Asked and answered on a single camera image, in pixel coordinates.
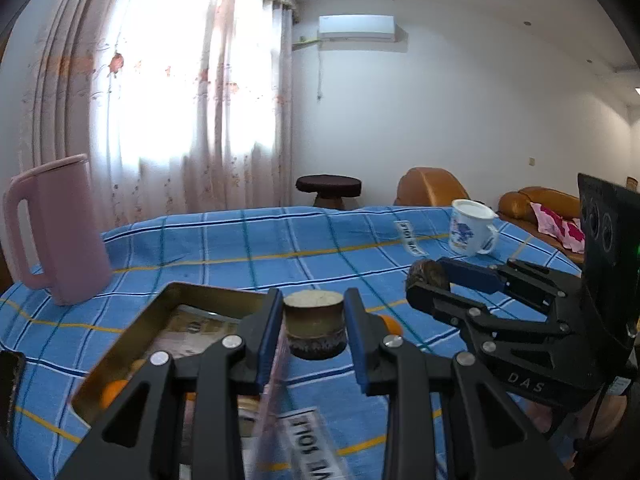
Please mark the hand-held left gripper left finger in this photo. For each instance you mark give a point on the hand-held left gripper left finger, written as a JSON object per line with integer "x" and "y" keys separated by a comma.
{"x": 265, "y": 340}

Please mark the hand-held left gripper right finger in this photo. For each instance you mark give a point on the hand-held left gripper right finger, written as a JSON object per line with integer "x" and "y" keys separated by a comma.
{"x": 357, "y": 345}

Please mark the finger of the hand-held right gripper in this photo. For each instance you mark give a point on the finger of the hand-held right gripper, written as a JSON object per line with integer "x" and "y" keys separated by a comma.
{"x": 470, "y": 275}
{"x": 450, "y": 305}

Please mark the sugarcane piece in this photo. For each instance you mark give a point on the sugarcane piece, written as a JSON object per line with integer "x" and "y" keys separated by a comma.
{"x": 315, "y": 325}

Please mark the rectangular metal tin box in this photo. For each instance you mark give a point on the rectangular metal tin box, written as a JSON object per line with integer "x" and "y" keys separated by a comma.
{"x": 150, "y": 320}

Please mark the large orange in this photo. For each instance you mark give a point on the large orange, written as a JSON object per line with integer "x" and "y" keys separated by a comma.
{"x": 112, "y": 392}

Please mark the white enamel mug blue print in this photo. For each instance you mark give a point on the white enamel mug blue print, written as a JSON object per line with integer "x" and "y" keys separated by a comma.
{"x": 467, "y": 232}

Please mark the orange leather sofa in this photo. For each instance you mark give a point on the orange leather sofa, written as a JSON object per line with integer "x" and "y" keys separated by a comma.
{"x": 515, "y": 205}

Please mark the pink floral cushion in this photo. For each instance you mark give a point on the pink floral cushion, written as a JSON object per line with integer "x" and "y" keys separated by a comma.
{"x": 562, "y": 230}

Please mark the orange leather armchair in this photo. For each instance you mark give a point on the orange leather armchair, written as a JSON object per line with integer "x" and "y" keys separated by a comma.
{"x": 430, "y": 187}

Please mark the blue plaid tablecloth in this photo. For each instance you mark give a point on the blue plaid tablecloth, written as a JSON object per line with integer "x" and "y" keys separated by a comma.
{"x": 225, "y": 245}

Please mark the dark round stool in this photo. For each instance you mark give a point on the dark round stool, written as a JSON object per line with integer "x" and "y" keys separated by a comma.
{"x": 327, "y": 185}

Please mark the pink plastic kettle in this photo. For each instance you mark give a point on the pink plastic kettle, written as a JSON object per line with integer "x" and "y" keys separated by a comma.
{"x": 65, "y": 230}

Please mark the black smartphone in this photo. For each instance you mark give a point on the black smartphone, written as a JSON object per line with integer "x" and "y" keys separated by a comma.
{"x": 10, "y": 390}

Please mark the sheer floral curtain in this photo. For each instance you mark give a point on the sheer floral curtain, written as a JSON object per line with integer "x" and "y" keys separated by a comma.
{"x": 165, "y": 85}

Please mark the white wall air conditioner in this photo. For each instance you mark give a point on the white wall air conditioner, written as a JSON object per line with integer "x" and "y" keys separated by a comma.
{"x": 356, "y": 28}

